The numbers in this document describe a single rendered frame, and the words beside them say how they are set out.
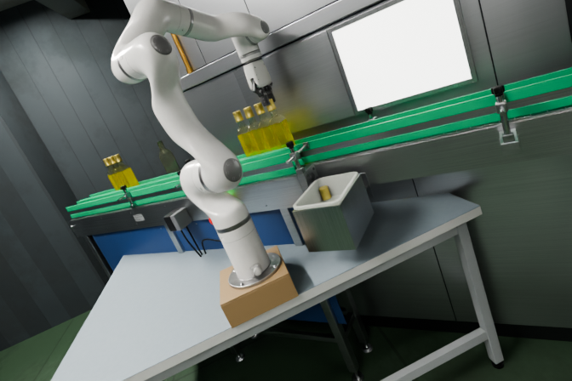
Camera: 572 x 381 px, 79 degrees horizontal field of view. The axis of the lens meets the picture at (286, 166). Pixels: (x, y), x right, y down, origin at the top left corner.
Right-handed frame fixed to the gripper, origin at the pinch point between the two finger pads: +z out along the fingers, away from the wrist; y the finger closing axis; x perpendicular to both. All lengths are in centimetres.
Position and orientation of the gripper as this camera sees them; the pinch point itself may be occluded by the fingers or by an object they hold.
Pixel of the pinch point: (267, 99)
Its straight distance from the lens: 139.5
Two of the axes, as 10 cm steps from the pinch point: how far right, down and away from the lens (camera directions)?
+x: 8.1, -1.8, -5.5
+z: 3.7, 9.0, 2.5
